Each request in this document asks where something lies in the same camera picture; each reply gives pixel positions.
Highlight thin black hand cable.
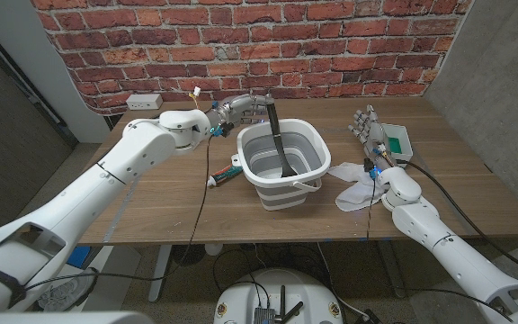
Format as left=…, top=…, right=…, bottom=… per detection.
left=364, top=177, right=377, bottom=244
left=23, top=134, right=213, bottom=292

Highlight white plug yellow wires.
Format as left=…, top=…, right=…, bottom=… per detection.
left=188, top=85, right=202, bottom=109

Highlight toothpaste tube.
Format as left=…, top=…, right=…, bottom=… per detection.
left=206, top=164, right=244, bottom=188

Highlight white towel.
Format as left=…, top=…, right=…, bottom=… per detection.
left=327, top=161, right=389, bottom=213

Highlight white power outlet strip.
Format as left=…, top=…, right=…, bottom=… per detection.
left=125, top=93, right=164, bottom=112

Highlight black round floor object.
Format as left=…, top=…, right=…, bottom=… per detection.
left=172, top=245, right=206, bottom=266

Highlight printed brick wall backdrop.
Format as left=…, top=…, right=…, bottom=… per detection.
left=29, top=0, right=474, bottom=116

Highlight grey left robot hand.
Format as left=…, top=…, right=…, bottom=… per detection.
left=204, top=93, right=274, bottom=139

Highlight grey computer box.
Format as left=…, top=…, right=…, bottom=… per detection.
left=253, top=307, right=277, bottom=324

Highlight grey sneaker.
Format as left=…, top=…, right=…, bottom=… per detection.
left=36, top=267, right=98, bottom=311

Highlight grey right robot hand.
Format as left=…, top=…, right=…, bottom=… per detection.
left=347, top=104, right=397, bottom=179

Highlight thin black right hand cable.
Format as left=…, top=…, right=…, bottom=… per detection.
left=364, top=177, right=377, bottom=244

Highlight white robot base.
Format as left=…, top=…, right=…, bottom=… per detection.
left=212, top=268, right=344, bottom=324

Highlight black power adapter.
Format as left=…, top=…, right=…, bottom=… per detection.
left=362, top=308, right=384, bottom=324

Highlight blue floor pad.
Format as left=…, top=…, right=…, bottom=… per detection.
left=67, top=246, right=92, bottom=269

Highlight white grey collapsible bucket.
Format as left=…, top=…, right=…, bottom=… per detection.
left=230, top=118, right=333, bottom=212

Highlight metal table leg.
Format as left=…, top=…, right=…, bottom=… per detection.
left=147, top=244, right=174, bottom=303
left=375, top=240, right=407, bottom=299

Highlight black slotted spatula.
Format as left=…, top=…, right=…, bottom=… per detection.
left=264, top=96, right=299, bottom=178

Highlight thin black left hand cable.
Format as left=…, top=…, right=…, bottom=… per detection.
left=23, top=134, right=213, bottom=292

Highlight white robot torso edge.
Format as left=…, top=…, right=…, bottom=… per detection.
left=0, top=310, right=155, bottom=324

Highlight white tray green inside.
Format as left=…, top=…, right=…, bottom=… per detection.
left=378, top=122, right=415, bottom=169

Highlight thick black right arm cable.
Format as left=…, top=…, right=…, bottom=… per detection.
left=396, top=158, right=518, bottom=279

